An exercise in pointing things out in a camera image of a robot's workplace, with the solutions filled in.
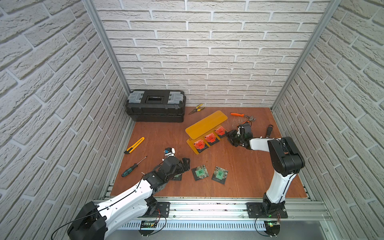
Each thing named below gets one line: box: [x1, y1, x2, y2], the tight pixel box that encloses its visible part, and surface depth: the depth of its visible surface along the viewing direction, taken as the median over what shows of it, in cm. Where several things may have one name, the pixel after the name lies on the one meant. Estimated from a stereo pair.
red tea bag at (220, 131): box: [214, 126, 226, 138], surface depth 106 cm
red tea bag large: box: [193, 139, 209, 153], surface depth 99 cm
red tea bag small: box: [204, 132, 220, 146], surface depth 102 cm
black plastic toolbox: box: [125, 89, 186, 123], surface depth 102 cm
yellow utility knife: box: [124, 136, 145, 155], surface depth 98 cm
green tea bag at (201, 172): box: [195, 165, 209, 179], surface depth 87 cm
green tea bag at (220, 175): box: [211, 166, 229, 185], surface depth 87 cm
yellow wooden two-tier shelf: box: [185, 110, 228, 155], surface depth 96 cm
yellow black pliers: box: [188, 104, 206, 115], surface depth 120 cm
